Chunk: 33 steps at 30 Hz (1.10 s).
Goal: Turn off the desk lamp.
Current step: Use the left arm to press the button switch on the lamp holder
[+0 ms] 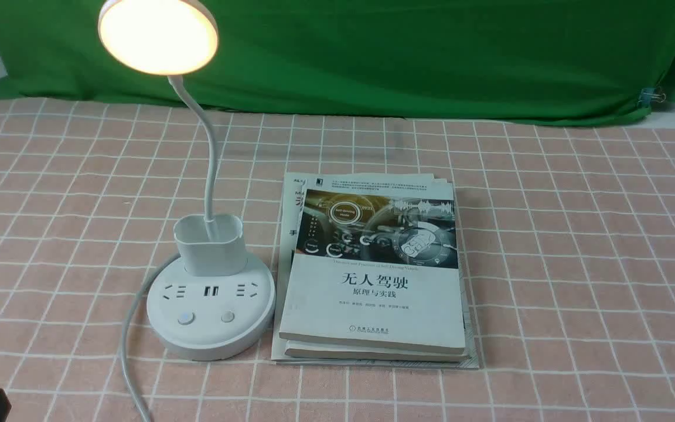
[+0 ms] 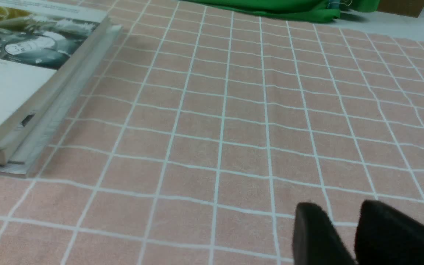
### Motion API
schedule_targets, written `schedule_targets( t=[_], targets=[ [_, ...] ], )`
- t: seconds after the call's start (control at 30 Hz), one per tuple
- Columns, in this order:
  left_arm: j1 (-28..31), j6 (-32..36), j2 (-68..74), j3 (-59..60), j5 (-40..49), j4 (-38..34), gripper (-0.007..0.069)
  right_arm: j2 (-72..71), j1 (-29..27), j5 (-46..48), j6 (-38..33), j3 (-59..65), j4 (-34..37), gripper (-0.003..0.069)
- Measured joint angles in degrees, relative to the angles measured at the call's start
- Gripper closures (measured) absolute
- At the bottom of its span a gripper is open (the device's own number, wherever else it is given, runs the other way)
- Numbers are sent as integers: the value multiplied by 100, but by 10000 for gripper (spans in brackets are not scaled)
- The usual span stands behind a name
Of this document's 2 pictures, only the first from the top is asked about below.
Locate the white desk lamp with socket base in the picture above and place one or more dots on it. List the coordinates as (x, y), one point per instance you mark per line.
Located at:
(215, 299)

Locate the top book with car cover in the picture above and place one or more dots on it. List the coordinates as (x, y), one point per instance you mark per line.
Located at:
(372, 293)

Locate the pink checkered tablecloth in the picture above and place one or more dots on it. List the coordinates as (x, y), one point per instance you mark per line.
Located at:
(568, 254)

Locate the green backdrop cloth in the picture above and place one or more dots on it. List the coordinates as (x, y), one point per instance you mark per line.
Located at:
(562, 63)

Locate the blue binder clip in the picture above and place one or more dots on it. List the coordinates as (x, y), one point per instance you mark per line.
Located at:
(651, 95)

